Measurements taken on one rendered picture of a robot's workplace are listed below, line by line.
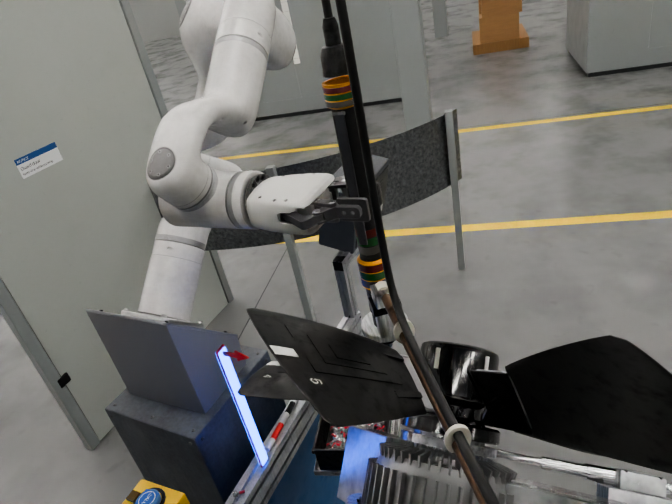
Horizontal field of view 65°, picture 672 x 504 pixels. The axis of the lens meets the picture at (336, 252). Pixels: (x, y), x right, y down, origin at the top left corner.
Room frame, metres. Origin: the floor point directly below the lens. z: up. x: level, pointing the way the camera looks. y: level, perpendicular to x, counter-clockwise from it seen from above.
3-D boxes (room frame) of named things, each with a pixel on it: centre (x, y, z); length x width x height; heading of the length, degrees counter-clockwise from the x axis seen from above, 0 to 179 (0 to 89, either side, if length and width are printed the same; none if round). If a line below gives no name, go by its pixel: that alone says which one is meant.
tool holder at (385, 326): (0.61, -0.05, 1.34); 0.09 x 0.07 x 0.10; 5
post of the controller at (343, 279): (1.26, 0.00, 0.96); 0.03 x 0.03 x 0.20; 60
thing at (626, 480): (0.44, -0.34, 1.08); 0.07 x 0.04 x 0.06; 70
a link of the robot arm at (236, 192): (0.71, 0.10, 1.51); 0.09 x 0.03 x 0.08; 150
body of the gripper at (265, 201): (0.68, 0.05, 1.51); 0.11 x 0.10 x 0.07; 60
